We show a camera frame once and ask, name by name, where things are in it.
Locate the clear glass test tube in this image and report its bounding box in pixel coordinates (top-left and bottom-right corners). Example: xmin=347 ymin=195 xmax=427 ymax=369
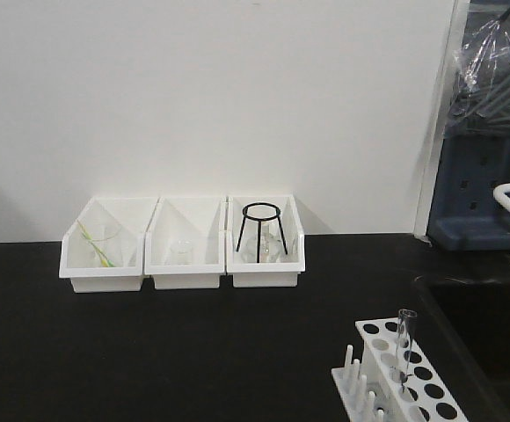
xmin=395 ymin=309 xmax=418 ymax=389

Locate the clear conical glass flask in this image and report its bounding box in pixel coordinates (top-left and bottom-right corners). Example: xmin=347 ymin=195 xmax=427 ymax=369
xmin=241 ymin=222 xmax=285 ymax=263

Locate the small clear glass flask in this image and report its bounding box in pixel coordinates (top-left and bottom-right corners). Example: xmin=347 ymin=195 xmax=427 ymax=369
xmin=166 ymin=240 xmax=194 ymax=265

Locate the grey pegboard drying rack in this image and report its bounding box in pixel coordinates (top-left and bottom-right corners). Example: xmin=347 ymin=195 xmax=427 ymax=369
xmin=426 ymin=0 xmax=510 ymax=252

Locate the white left storage bin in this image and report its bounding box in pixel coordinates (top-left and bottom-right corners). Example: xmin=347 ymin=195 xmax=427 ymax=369
xmin=59 ymin=197 xmax=158 ymax=293

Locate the black lab sink basin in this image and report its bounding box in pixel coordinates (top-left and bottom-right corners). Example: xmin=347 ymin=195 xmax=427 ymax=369
xmin=413 ymin=276 xmax=510 ymax=421

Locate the clear glass beaker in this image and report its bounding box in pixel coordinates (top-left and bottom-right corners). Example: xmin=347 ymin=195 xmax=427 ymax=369
xmin=79 ymin=220 xmax=123 ymax=267

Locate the white middle storage bin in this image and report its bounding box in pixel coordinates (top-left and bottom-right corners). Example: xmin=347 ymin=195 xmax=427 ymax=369
xmin=144 ymin=196 xmax=227 ymax=290

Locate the white test tube rack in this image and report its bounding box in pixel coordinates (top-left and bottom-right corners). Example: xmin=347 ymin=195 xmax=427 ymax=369
xmin=331 ymin=317 xmax=467 ymax=421

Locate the white storage bin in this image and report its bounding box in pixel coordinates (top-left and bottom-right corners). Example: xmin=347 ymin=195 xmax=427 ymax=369
xmin=59 ymin=197 xmax=158 ymax=293
xmin=226 ymin=194 xmax=306 ymax=287
xmin=144 ymin=196 xmax=227 ymax=290

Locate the plastic bag of pegs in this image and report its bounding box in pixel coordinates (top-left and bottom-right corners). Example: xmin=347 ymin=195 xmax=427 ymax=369
xmin=445 ymin=1 xmax=510 ymax=137

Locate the green yellow stirring stick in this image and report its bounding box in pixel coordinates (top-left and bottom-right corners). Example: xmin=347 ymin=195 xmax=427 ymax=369
xmin=76 ymin=220 xmax=115 ymax=267

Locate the white right storage bin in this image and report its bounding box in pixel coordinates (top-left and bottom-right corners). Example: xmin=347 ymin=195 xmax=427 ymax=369
xmin=226 ymin=194 xmax=306 ymax=287

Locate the black wire tripod stand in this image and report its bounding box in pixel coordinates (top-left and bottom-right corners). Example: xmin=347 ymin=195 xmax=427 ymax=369
xmin=235 ymin=201 xmax=288 ymax=256

